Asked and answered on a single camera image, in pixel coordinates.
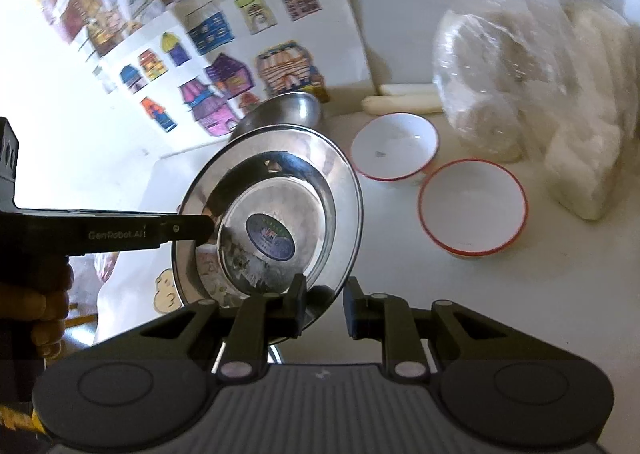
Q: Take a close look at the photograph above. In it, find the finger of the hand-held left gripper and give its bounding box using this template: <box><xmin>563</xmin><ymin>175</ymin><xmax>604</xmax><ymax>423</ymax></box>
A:
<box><xmin>159</xmin><ymin>214</ymin><xmax>217</xmax><ymax>247</ymax></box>

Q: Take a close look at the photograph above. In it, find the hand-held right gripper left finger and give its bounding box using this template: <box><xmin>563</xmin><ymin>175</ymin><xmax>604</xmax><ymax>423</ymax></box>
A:
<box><xmin>135</xmin><ymin>275</ymin><xmax>307</xmax><ymax>381</ymax></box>

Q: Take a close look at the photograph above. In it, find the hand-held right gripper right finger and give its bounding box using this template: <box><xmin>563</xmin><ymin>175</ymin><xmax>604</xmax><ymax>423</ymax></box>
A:
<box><xmin>343</xmin><ymin>276</ymin><xmax>506</xmax><ymax>380</ymax></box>

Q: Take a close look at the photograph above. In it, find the stainless steel plate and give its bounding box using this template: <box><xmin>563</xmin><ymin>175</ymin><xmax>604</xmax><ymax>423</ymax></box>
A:
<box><xmin>170</xmin><ymin>126</ymin><xmax>364</xmax><ymax>321</ymax></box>

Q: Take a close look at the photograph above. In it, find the white red-rimmed bowl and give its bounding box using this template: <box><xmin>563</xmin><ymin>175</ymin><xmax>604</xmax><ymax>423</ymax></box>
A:
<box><xmin>417</xmin><ymin>159</ymin><xmax>529</xmax><ymax>258</ymax></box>
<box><xmin>349</xmin><ymin>112</ymin><xmax>441</xmax><ymax>185</ymax></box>

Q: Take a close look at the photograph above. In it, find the person's left hand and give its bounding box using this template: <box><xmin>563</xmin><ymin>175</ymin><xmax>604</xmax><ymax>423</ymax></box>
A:
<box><xmin>29</xmin><ymin>256</ymin><xmax>76</xmax><ymax>361</ymax></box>

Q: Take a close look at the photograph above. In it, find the white printed bag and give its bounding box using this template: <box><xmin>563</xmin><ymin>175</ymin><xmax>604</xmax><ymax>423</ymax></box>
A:
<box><xmin>91</xmin><ymin>253</ymin><xmax>202</xmax><ymax>347</ymax></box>

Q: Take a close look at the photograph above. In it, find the stainless steel bowl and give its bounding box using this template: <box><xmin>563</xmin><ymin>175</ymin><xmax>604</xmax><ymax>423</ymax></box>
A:
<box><xmin>227</xmin><ymin>92</ymin><xmax>324</xmax><ymax>145</ymax></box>

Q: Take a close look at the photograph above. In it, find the colourful houses drawing sheet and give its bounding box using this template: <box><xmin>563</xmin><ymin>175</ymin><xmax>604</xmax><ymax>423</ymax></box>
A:
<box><xmin>91</xmin><ymin>0</ymin><xmax>375</xmax><ymax>141</ymax></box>

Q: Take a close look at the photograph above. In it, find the thick white cylindrical roll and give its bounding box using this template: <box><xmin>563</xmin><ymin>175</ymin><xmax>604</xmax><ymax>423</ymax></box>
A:
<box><xmin>362</xmin><ymin>92</ymin><xmax>444</xmax><ymax>116</ymax></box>

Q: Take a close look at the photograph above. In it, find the thin white cylindrical roll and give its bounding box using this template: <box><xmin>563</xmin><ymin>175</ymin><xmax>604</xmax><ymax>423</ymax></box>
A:
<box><xmin>377</xmin><ymin>83</ymin><xmax>437</xmax><ymax>97</ymax></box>

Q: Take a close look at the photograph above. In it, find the clear plastic bag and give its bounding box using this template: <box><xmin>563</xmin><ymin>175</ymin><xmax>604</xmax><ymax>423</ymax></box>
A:
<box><xmin>431</xmin><ymin>0</ymin><xmax>640</xmax><ymax>223</ymax></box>

